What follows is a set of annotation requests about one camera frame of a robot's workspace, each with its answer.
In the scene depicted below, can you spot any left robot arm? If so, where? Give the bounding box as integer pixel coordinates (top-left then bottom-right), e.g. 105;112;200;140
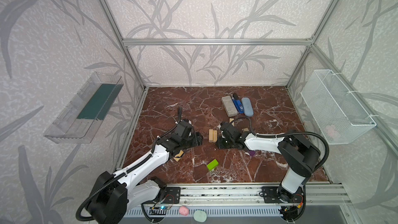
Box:
76;119;203;224

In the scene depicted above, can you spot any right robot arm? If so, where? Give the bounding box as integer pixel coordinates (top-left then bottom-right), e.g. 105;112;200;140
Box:
216;122;324;202

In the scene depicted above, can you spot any purple block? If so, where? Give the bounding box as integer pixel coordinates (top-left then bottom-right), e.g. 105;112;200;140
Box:
248;150;256;157

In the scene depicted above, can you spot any green block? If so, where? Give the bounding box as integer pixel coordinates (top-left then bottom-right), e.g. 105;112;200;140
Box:
206;159;219;171

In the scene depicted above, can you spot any grey glasses case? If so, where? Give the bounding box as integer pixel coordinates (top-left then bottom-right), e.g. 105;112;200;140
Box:
221;95;238;117

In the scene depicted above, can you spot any light blue glasses case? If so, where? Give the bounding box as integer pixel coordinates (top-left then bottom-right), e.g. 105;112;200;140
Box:
241;97;254;117

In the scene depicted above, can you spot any pink putty blob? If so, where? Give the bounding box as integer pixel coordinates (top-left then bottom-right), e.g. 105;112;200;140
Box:
178;206;190;216

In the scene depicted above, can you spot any pale green putty blob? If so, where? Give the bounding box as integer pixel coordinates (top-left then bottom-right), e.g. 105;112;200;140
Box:
193;210;207;223

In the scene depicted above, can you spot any pink object in basket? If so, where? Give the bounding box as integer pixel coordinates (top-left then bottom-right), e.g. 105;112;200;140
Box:
325;125;341;141

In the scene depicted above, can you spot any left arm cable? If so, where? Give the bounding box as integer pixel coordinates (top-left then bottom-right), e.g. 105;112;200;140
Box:
75;106;184;222

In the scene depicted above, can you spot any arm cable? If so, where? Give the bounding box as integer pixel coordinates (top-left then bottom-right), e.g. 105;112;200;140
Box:
228;116;330;172
75;106;184;222

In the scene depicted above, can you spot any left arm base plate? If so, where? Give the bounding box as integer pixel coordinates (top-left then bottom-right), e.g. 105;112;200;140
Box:
154;186;181;204

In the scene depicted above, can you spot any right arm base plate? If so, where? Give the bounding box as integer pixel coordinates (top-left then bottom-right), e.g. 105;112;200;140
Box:
259;186;304;204

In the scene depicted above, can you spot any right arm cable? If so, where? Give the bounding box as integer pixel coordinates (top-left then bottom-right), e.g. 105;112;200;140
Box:
228;116;330;172

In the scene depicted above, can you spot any clear plastic wall tray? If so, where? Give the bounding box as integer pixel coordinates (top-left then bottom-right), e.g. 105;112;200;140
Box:
44;72;124;144

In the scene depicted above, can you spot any white wire basket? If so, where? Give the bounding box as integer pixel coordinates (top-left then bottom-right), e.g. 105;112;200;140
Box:
301;69;377;145

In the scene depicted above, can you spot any aluminium mounting rail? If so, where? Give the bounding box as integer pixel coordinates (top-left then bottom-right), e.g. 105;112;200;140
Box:
168;182;352;206

